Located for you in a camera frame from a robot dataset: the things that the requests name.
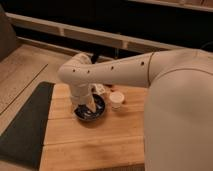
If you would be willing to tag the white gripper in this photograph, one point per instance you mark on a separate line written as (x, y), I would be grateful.
(82, 95)

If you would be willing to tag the white paper cup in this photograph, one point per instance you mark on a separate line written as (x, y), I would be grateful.
(116, 98)

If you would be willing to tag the black table leg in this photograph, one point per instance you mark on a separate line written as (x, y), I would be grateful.
(94, 58)

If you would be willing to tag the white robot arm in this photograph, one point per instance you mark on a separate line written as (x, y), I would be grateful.
(178, 111)

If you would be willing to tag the dark grey floor mat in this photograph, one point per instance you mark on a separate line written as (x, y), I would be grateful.
(22, 141)

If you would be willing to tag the white metal shelf frame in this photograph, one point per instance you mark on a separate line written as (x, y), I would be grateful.
(89, 35)

